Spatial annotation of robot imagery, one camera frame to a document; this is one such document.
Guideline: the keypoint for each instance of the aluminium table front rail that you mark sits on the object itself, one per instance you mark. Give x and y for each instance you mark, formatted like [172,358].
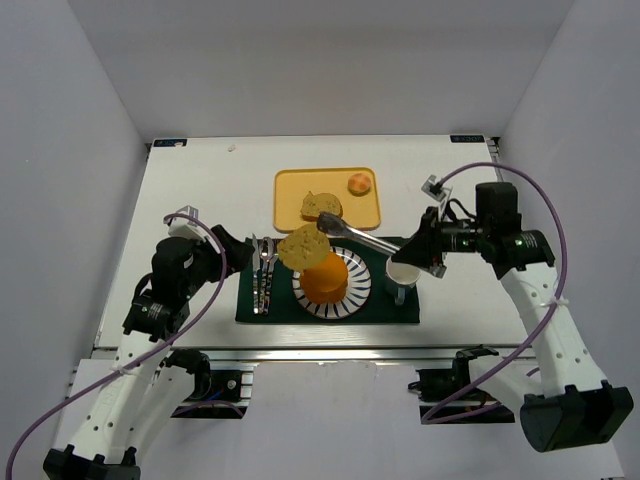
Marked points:
[243,359]

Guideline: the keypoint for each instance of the patterned handle spoon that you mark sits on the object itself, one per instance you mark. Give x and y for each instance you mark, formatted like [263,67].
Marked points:
[270,264]

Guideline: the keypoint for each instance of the seeded bread slice top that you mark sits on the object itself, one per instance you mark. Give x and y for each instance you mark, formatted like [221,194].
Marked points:
[304,248]

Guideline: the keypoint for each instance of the yellow serving tray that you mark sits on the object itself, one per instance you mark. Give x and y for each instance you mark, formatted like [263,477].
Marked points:
[300,195]

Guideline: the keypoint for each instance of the blue label sticker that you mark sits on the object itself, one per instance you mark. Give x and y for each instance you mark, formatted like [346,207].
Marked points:
[170,143]
[458,138]

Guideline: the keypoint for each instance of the patterned handle fork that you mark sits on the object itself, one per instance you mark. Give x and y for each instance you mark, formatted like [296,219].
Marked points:
[264,255]

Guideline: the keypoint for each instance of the blue striped white plate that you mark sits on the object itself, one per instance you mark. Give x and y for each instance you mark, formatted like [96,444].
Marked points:
[358,289]

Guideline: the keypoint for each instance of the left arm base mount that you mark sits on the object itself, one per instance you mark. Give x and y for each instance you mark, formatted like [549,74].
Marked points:
[217,393]

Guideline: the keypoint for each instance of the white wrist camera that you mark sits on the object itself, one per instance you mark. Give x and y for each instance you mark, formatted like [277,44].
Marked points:
[182,224]
[437,191]

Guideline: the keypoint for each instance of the grey ceramic mug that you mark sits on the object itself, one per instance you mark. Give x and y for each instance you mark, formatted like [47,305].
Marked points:
[400,280]

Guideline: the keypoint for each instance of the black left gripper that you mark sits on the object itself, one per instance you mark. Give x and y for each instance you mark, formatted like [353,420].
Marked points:
[220,248]

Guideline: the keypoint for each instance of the seeded bread slice bottom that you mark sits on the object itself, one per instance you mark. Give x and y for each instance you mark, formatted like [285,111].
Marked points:
[314,204]

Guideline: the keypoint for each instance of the round orange bread loaf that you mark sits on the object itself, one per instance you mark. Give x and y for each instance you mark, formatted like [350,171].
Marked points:
[326,282]

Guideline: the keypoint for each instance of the metal kitchen tongs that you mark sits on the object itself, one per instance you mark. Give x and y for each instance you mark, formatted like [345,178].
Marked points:
[334,225]

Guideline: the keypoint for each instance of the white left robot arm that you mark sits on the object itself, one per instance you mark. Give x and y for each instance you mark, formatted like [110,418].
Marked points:
[148,379]

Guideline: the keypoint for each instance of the dark green placemat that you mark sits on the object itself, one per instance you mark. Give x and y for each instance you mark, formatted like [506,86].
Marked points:
[284,309]

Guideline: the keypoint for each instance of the patterned handle knife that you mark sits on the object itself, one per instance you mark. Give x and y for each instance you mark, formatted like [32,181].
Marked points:
[256,268]

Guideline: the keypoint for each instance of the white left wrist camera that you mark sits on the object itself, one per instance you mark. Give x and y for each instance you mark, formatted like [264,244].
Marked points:
[182,224]

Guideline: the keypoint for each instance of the small round bread roll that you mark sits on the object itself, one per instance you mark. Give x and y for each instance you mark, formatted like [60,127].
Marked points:
[359,184]

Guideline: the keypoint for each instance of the seeded bread slice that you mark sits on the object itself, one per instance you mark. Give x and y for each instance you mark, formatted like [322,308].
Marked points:
[304,248]
[314,204]

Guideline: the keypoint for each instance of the blue label sticker left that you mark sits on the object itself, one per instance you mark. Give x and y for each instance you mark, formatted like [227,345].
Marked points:
[170,143]

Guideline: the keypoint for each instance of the blue label sticker right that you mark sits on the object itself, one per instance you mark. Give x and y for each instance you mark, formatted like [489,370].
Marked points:
[458,138]

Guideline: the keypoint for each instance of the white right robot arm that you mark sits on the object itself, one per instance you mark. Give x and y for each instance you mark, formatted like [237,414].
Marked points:
[572,403]

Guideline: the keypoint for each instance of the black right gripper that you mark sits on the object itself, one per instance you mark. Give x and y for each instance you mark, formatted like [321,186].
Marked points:
[433,243]

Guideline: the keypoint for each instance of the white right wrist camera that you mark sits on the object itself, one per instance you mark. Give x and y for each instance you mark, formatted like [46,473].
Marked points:
[437,191]

